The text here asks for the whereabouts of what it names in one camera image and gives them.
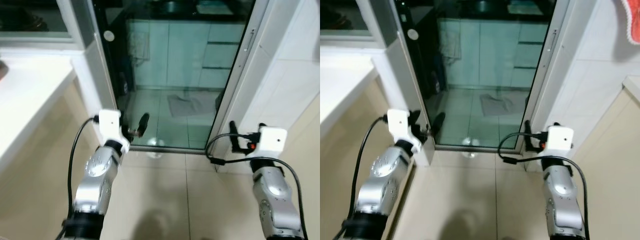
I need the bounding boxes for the grey floor cloth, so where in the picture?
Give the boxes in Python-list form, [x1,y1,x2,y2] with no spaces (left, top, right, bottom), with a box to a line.
[480,92,526,117]
[166,92,217,118]

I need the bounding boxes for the beige cabinet with white countertop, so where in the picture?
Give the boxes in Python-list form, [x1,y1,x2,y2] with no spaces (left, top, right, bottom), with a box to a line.
[575,75,640,240]
[320,52,416,240]
[280,95,321,240]
[0,55,101,240]

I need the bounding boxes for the dark glass window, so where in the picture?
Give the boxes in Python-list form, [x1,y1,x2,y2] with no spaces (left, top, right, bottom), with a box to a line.
[0,0,71,40]
[320,0,373,38]

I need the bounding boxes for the red hanging towel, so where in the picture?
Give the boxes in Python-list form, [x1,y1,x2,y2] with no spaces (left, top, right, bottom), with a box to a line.
[620,0,640,45]

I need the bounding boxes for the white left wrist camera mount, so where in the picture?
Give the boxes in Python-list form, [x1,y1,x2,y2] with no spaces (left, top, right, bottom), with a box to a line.
[98,109,132,151]
[387,109,423,151]

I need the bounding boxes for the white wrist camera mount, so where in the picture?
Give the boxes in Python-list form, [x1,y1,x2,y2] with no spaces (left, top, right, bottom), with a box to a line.
[257,126,288,161]
[546,125,575,160]
[387,109,423,151]
[98,109,132,151]

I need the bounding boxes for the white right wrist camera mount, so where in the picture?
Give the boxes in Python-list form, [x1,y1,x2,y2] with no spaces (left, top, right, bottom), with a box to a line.
[546,125,575,160]
[257,126,288,161]

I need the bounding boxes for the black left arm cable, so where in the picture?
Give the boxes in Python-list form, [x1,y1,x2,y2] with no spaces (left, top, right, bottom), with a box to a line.
[62,115,101,236]
[345,116,391,236]

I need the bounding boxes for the glass door with white frame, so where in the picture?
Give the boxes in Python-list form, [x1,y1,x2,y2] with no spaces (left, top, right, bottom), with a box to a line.
[395,0,571,151]
[91,0,273,153]

